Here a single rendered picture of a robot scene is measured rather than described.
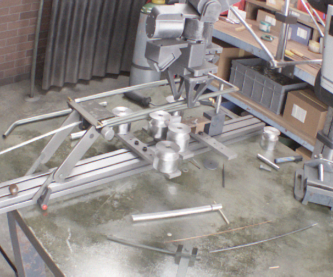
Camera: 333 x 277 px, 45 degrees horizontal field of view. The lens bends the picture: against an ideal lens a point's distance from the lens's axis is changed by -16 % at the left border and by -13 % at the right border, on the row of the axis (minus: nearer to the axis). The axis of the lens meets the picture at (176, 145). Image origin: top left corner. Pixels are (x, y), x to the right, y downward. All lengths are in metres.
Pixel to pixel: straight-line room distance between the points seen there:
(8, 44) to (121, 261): 3.07
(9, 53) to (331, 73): 2.84
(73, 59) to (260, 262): 2.94
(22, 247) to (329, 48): 1.18
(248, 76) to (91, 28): 1.47
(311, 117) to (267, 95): 0.33
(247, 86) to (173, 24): 1.84
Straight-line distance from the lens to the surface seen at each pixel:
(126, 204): 0.92
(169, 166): 0.94
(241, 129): 1.22
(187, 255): 0.80
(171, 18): 0.86
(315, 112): 2.40
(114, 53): 3.82
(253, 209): 0.97
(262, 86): 2.59
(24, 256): 1.26
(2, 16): 3.60
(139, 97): 1.32
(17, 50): 3.75
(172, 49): 0.86
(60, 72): 3.53
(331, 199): 1.04
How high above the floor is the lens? 1.43
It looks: 29 degrees down
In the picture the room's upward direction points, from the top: 10 degrees clockwise
